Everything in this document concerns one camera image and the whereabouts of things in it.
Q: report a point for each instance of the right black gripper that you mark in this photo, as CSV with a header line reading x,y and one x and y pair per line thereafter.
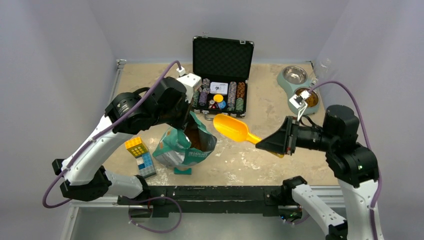
x,y
282,138

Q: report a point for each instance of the aluminium frame rail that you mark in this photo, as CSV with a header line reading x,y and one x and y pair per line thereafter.
x,y
104,201

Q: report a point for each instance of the teal curved block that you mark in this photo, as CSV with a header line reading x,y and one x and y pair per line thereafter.
x,y
182,171

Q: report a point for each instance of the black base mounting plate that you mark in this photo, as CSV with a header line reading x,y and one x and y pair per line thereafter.
x,y
268,200

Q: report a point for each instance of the black poker chip case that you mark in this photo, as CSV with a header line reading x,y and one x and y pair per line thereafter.
x,y
224,66

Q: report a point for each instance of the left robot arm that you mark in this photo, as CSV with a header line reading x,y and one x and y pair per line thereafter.
x,y
167,102

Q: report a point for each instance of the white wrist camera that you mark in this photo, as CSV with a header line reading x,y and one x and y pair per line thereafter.
x,y
299,103
191,82

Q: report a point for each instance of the toy brick block stack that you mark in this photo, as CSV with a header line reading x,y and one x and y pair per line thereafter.
x,y
138,149

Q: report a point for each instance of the yellow plastic scoop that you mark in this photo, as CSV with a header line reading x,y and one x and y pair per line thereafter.
x,y
234,129

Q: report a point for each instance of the clear glass jar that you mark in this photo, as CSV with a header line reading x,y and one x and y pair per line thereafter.
x,y
319,72

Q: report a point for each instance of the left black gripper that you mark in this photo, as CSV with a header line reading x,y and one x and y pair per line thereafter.
x,y
181,123

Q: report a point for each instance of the double steel pet bowl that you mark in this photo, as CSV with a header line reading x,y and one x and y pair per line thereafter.
x,y
294,79

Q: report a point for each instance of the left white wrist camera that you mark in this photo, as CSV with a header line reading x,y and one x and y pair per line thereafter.
x,y
191,82

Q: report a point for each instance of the green pet food bag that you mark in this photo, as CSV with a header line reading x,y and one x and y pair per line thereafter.
x,y
184,148

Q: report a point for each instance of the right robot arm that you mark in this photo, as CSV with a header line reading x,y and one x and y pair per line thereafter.
x,y
354,165

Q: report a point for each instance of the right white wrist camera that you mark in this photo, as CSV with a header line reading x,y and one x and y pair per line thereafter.
x,y
299,103

